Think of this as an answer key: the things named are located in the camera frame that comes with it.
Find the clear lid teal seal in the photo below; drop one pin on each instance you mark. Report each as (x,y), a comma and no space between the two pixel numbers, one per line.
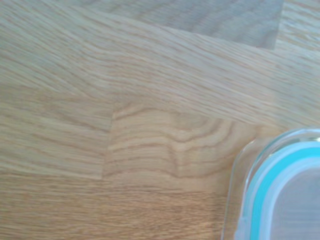
(295,200)

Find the clear plastic container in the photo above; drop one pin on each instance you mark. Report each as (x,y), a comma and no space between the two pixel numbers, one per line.
(237,187)

